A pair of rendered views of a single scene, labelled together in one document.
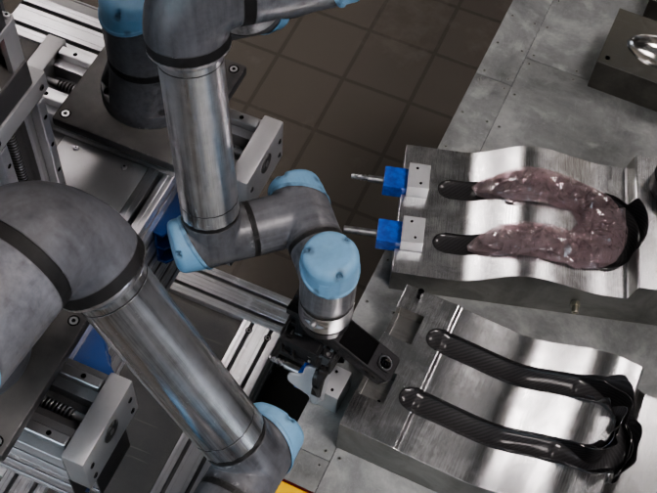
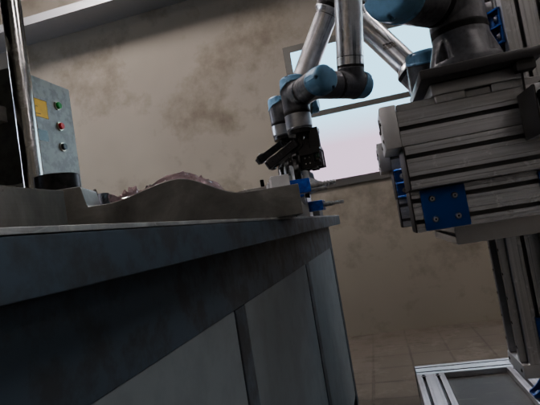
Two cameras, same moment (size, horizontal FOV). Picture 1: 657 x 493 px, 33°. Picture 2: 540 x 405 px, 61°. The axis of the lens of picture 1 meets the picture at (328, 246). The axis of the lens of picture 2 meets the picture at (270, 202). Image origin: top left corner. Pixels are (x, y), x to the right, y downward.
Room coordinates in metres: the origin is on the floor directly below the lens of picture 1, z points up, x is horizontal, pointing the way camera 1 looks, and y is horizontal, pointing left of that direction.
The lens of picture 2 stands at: (2.00, -0.27, 0.78)
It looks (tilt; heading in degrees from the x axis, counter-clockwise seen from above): 4 degrees up; 174
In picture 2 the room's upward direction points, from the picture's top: 9 degrees counter-clockwise
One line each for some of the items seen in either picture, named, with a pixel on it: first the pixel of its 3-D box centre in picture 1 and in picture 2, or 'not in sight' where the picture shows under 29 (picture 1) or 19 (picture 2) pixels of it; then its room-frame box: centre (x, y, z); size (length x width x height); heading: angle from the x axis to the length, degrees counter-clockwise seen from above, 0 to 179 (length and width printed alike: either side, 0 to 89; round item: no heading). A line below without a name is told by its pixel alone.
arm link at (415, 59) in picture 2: not in sight; (426, 71); (0.61, 0.46, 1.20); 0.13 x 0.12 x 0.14; 156
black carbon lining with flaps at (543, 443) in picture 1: (527, 400); not in sight; (0.69, -0.31, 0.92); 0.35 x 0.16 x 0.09; 70
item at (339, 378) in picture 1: (305, 375); (320, 205); (0.74, 0.02, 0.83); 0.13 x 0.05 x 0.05; 68
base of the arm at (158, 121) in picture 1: (148, 69); (463, 51); (1.09, 0.30, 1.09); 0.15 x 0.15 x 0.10
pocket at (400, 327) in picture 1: (402, 330); not in sight; (0.81, -0.13, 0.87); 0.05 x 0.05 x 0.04; 70
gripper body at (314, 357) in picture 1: (318, 330); (306, 150); (0.73, 0.00, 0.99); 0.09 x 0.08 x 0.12; 68
